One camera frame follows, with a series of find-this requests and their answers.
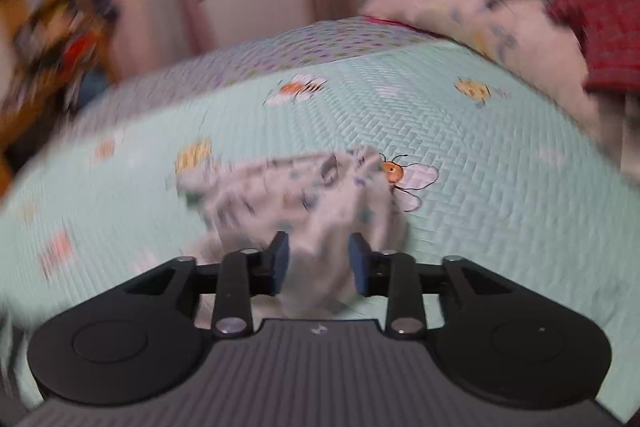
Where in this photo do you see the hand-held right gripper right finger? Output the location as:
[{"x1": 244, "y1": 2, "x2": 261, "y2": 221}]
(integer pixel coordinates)
[{"x1": 348, "y1": 233, "x2": 516, "y2": 340}]

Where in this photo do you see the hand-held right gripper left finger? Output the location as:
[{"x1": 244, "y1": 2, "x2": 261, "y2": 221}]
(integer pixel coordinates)
[{"x1": 122, "y1": 231, "x2": 291, "y2": 340}]

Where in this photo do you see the white printed shirt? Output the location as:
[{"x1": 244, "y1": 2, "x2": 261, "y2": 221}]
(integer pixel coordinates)
[{"x1": 177, "y1": 146, "x2": 408, "y2": 323}]

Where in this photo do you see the green bee-print quilted bedspread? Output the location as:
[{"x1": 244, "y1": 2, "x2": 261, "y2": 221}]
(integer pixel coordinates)
[{"x1": 0, "y1": 17, "x2": 640, "y2": 358}]

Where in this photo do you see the floral pillow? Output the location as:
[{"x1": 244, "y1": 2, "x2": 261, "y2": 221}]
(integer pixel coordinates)
[{"x1": 362, "y1": 0, "x2": 626, "y2": 178}]

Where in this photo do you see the wooden bookshelf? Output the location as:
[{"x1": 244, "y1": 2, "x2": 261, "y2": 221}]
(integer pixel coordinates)
[{"x1": 0, "y1": 0, "x2": 121, "y2": 158}]

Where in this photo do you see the red plaid garment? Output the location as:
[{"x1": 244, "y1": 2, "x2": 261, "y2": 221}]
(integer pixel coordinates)
[{"x1": 547, "y1": 0, "x2": 640, "y2": 92}]

